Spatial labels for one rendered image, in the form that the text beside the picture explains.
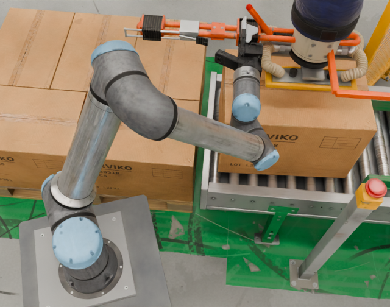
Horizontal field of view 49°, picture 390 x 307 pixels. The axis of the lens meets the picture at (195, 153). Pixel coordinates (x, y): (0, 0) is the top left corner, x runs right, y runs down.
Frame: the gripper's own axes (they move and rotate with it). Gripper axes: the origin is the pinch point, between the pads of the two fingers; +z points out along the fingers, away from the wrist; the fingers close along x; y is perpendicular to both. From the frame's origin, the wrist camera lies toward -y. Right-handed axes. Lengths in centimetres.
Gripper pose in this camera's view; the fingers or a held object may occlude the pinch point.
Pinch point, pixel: (241, 32)
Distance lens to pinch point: 163.9
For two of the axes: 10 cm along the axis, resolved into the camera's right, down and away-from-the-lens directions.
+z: 0.7, -8.5, 5.2
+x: 0.2, -5.2, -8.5
